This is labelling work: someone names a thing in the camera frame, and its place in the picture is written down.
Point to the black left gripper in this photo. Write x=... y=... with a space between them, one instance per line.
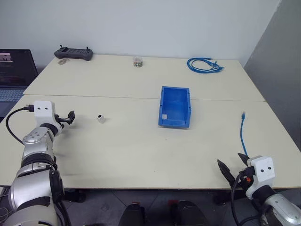
x=58 y=118

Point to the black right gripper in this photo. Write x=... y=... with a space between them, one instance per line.
x=247 y=175

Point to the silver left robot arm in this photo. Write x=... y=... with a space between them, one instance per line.
x=35 y=141

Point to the small white cube connector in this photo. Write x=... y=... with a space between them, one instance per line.
x=101 y=118

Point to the dark grey remote controller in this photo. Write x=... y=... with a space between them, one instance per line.
x=73 y=54

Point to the dark rounded shape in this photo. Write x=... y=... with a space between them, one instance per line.
x=132 y=215
x=188 y=213

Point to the dark laptop computer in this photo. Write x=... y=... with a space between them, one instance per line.
x=14 y=70

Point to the blue plastic bin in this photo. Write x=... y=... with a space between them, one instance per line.
x=175 y=108

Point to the small clear jar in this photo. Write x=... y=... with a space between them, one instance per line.
x=137 y=62

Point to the grey partition panel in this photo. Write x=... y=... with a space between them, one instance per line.
x=277 y=70

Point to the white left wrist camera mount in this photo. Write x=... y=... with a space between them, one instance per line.
x=43 y=109

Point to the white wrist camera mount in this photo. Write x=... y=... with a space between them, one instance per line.
x=43 y=109
x=264 y=170

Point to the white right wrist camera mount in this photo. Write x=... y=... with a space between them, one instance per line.
x=264 y=170

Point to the black table frame foot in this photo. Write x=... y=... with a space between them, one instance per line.
x=223 y=197
x=75 y=196

